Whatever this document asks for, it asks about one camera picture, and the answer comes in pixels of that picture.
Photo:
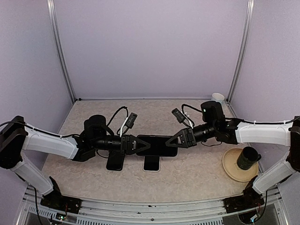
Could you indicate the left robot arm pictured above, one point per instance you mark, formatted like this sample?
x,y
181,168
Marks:
x,y
18,136

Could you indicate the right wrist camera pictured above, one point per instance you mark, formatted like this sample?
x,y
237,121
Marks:
x,y
182,118

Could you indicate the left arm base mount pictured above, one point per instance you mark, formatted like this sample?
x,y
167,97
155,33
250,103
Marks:
x,y
55,200

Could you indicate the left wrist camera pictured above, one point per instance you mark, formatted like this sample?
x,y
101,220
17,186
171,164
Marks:
x,y
128,122

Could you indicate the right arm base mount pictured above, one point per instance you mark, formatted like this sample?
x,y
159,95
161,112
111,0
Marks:
x,y
247,200

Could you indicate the light blue mug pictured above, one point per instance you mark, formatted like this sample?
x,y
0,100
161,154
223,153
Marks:
x,y
217,97

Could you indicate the left aluminium frame post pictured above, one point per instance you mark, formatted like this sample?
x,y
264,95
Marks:
x,y
59,49

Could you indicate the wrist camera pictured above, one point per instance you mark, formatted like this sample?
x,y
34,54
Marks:
x,y
182,118
128,122

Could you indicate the aluminium frame post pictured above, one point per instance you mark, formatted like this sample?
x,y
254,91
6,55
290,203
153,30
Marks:
x,y
59,49
243,46

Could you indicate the white-edged phone screen up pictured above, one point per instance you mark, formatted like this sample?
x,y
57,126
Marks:
x,y
151,164

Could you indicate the dark green mug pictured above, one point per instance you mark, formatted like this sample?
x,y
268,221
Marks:
x,y
247,158

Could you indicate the beige plate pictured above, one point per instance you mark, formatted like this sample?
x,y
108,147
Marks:
x,y
229,162

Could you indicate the right aluminium frame post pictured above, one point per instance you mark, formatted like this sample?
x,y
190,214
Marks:
x,y
243,46

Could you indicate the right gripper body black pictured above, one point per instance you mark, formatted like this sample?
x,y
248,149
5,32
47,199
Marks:
x,y
191,138

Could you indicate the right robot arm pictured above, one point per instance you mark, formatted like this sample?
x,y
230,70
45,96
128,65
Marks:
x,y
235,131

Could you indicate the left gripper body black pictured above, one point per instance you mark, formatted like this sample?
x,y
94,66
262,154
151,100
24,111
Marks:
x,y
124,142

